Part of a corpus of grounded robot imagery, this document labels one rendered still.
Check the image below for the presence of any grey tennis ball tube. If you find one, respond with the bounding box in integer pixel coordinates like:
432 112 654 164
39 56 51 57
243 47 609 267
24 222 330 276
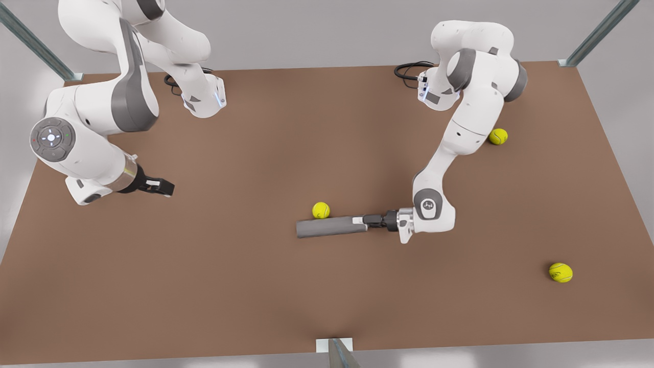
296 216 368 239

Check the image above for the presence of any black cable loop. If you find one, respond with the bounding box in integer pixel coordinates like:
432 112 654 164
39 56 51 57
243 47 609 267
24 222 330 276
394 61 436 89
163 67 215 97

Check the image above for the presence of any silver frame post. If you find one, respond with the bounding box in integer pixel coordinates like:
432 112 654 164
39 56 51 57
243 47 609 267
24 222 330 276
0 4 84 82
558 0 641 67
316 337 361 368

